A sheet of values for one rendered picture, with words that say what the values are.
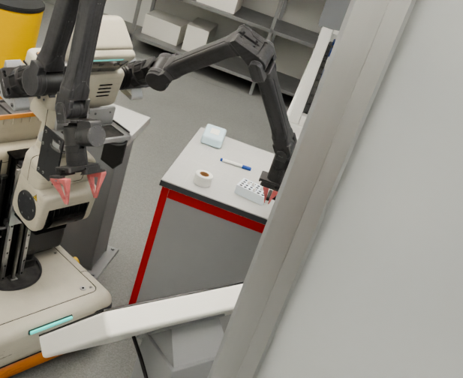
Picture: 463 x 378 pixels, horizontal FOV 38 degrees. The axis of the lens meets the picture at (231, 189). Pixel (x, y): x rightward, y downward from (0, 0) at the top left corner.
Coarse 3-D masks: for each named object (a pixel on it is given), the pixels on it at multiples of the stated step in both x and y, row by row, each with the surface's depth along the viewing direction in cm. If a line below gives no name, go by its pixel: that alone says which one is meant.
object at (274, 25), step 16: (192, 0) 587; (240, 16) 586; (256, 16) 604; (272, 32) 580; (288, 32) 588; (304, 32) 606; (176, 48) 612; (224, 64) 611; (240, 64) 626; (288, 80) 628
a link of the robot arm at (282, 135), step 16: (256, 64) 190; (272, 64) 197; (256, 80) 195; (272, 80) 198; (272, 96) 202; (272, 112) 208; (272, 128) 214; (288, 128) 215; (272, 144) 219; (288, 144) 217
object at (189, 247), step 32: (192, 160) 278; (256, 160) 297; (192, 192) 256; (224, 192) 263; (160, 224) 267; (192, 224) 264; (224, 224) 261; (256, 224) 257; (160, 256) 273; (192, 256) 270; (224, 256) 267; (160, 288) 279; (192, 288) 276; (224, 320) 279
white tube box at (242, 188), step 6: (246, 180) 269; (240, 186) 263; (246, 186) 264; (258, 186) 268; (234, 192) 264; (240, 192) 263; (246, 192) 262; (252, 192) 261; (258, 192) 263; (246, 198) 263; (252, 198) 262; (258, 198) 261
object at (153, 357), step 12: (144, 336) 141; (144, 348) 141; (156, 348) 138; (144, 360) 141; (156, 360) 137; (204, 360) 139; (132, 372) 146; (156, 372) 138; (168, 372) 134; (180, 372) 135; (192, 372) 137; (204, 372) 140
